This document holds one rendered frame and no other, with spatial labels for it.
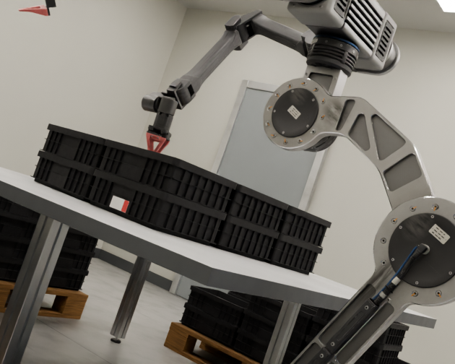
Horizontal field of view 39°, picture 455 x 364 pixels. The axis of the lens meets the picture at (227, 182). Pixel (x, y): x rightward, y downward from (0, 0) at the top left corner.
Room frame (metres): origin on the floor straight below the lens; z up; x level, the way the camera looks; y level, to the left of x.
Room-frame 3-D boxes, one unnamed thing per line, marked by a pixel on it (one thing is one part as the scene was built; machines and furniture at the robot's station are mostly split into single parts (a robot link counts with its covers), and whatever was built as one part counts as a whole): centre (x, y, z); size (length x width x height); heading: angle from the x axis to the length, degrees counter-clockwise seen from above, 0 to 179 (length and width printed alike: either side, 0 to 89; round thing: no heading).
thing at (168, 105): (2.13, 0.28, 1.09); 0.07 x 0.06 x 0.07; 54
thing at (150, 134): (2.11, 0.27, 0.96); 0.07 x 0.07 x 0.09; 86
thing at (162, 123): (2.12, 0.27, 1.03); 0.10 x 0.07 x 0.07; 176
